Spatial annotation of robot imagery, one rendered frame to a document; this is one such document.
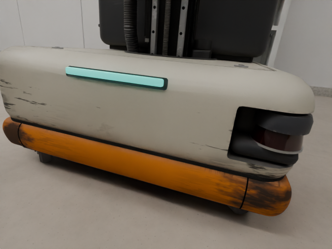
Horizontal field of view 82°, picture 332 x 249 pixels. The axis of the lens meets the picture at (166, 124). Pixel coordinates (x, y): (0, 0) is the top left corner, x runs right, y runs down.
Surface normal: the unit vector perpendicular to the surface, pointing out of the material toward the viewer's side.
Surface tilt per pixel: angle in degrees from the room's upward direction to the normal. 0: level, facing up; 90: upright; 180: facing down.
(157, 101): 90
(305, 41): 90
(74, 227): 0
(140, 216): 0
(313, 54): 90
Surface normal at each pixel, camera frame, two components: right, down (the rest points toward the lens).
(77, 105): -0.31, 0.33
